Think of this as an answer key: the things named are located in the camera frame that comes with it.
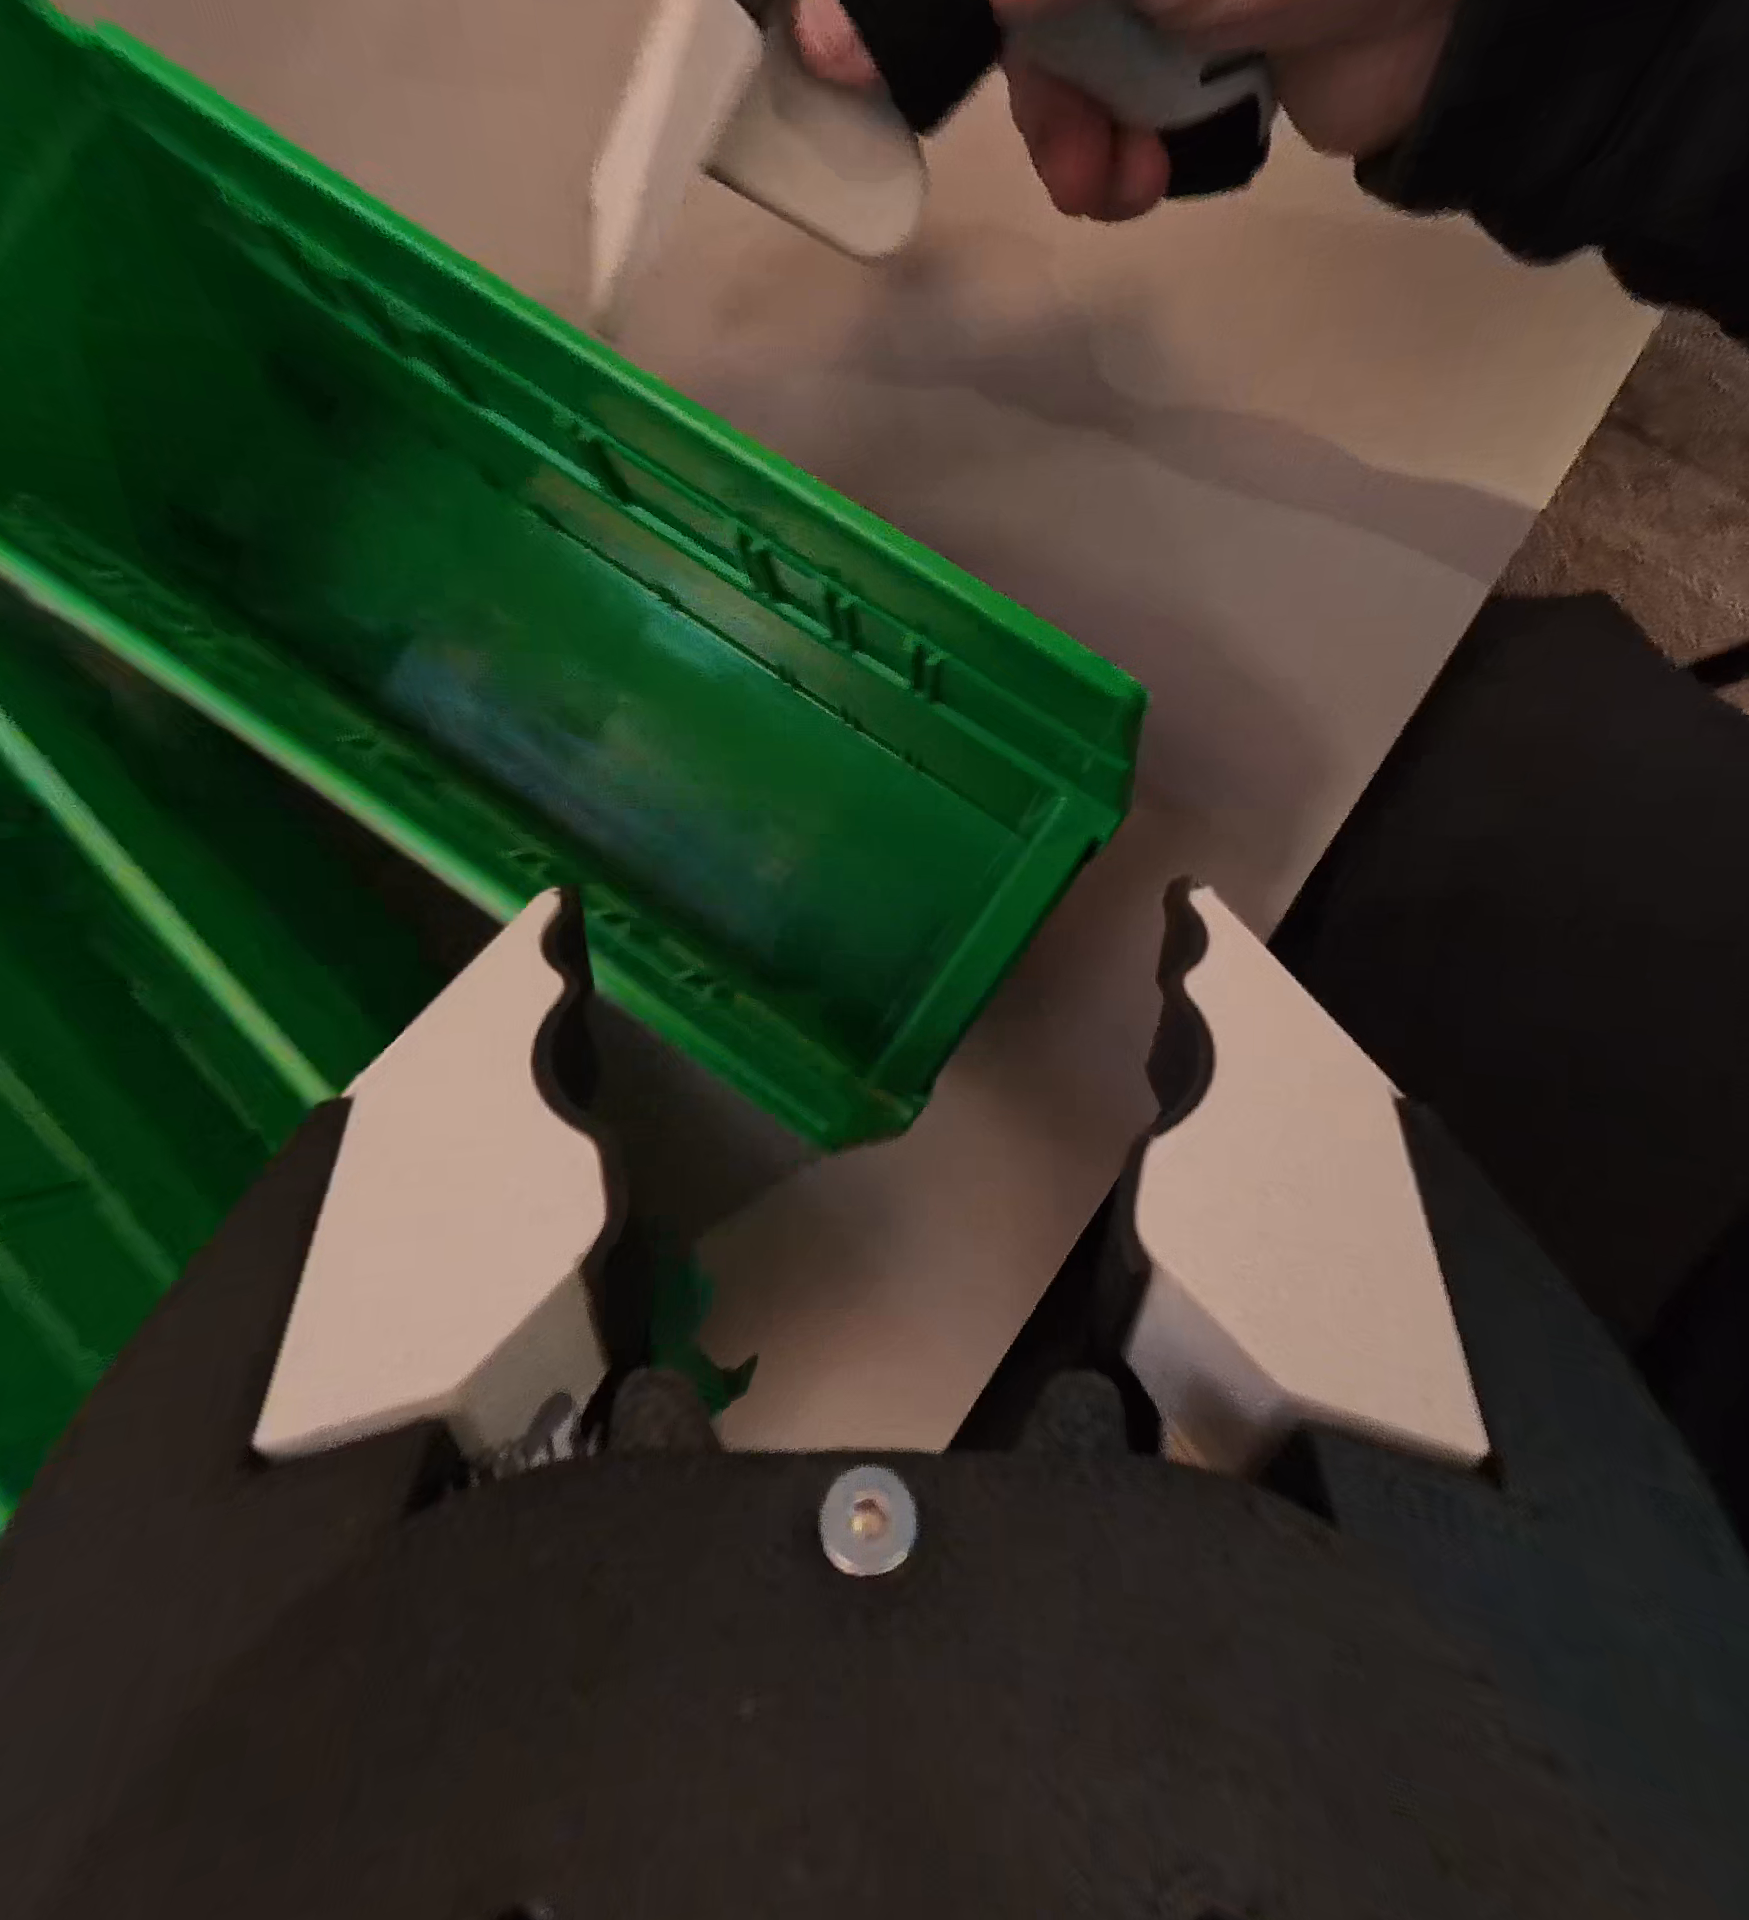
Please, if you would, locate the person's right forearm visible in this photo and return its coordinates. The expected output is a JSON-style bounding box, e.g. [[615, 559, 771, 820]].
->
[[1355, 0, 1749, 377]]

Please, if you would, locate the person's right hand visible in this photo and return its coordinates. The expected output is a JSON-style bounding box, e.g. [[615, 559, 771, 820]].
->
[[1005, 0, 1465, 227]]

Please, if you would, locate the green plastic bin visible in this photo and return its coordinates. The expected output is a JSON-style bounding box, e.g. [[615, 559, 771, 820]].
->
[[0, 531, 759, 1695], [0, 0, 1148, 1153]]

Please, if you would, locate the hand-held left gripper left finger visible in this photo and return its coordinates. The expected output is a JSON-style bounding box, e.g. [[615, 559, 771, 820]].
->
[[252, 885, 629, 1465]]

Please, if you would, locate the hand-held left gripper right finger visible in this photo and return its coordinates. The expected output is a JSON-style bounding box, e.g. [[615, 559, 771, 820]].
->
[[1114, 876, 1494, 1479]]

